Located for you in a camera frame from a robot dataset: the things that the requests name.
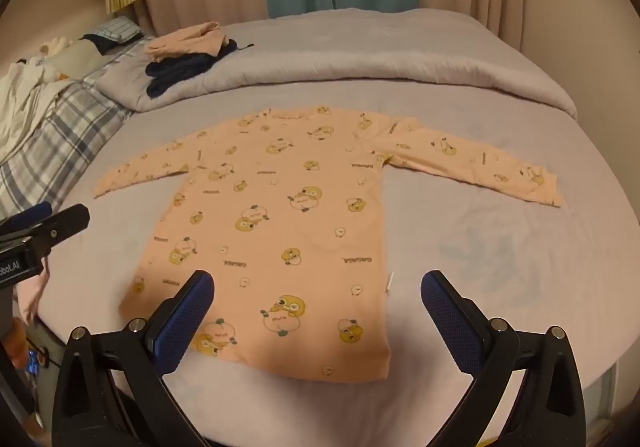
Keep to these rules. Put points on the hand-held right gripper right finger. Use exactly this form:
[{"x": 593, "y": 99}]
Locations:
[{"x": 450, "y": 322}]

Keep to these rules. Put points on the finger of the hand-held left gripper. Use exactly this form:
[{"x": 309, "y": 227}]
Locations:
[
  {"x": 65, "y": 223},
  {"x": 30, "y": 213}
]

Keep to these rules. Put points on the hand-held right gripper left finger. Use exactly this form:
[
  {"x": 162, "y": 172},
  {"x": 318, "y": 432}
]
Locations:
[{"x": 182, "y": 322}]

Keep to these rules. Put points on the orange printed long-sleeve shirt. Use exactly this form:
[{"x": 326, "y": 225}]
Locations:
[{"x": 300, "y": 227}]

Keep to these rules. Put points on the dark navy clothes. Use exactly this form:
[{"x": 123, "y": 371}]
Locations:
[{"x": 175, "y": 72}]

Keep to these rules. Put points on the peach folded clothes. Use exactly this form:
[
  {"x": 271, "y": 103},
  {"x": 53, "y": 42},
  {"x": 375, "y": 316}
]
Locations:
[{"x": 187, "y": 41}]

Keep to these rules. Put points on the pink cloth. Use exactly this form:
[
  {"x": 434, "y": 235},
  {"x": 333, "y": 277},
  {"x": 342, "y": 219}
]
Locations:
[{"x": 32, "y": 299}]

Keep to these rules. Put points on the bed with lilac sheet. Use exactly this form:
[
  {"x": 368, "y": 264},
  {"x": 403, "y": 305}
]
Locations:
[{"x": 490, "y": 252}]

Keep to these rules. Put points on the plaid quilt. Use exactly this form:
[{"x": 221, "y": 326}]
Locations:
[{"x": 65, "y": 127}]

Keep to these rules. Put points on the white crumpled cloth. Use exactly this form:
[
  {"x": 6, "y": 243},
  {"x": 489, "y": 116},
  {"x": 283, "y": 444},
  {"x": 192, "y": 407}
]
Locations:
[{"x": 25, "y": 92}]

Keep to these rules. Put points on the blue striped pillow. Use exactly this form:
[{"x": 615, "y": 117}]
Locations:
[{"x": 117, "y": 29}]

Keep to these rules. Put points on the lilac folded comforter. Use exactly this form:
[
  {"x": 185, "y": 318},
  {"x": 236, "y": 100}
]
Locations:
[{"x": 350, "y": 57}]

